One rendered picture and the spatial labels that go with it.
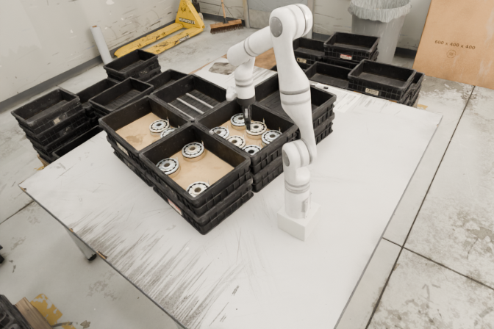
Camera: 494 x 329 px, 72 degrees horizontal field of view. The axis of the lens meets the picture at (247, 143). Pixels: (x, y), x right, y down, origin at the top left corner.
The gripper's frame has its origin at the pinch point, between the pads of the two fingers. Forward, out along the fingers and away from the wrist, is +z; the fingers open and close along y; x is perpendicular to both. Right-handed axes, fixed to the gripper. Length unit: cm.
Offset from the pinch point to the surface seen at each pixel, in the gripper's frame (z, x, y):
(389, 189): 30, -59, -15
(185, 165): 17.2, 29.7, -5.9
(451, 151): 100, -148, 83
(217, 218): 26.1, 14.5, -29.1
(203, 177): 17.2, 20.8, -13.9
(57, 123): 51, 147, 85
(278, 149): 14.4, -12.4, -1.8
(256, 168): 15.5, -2.1, -12.1
